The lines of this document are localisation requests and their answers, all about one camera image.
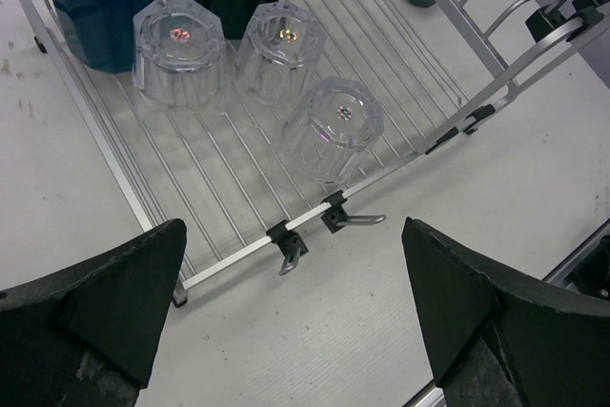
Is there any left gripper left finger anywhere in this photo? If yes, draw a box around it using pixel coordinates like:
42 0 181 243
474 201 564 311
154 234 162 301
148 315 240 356
1 219 187 406

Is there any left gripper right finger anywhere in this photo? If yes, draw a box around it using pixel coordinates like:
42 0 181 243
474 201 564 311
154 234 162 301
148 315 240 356
400 216 610 407

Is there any clear glass front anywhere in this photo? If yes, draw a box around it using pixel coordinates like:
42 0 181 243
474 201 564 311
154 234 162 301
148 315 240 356
274 76 384 186

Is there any clear glass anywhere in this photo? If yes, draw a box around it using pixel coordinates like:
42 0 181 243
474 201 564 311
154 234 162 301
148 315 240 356
132 0 227 114
274 76 384 186
234 1 327 110

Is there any clear glass back left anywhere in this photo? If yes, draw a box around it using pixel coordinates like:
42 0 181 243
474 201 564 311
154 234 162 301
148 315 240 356
132 0 227 114

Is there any clear glass back right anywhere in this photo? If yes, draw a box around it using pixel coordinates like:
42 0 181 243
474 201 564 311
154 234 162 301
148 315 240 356
234 1 327 110

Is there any silver wire dish rack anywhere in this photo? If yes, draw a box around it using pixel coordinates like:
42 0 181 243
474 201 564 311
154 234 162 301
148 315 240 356
18 0 609 305

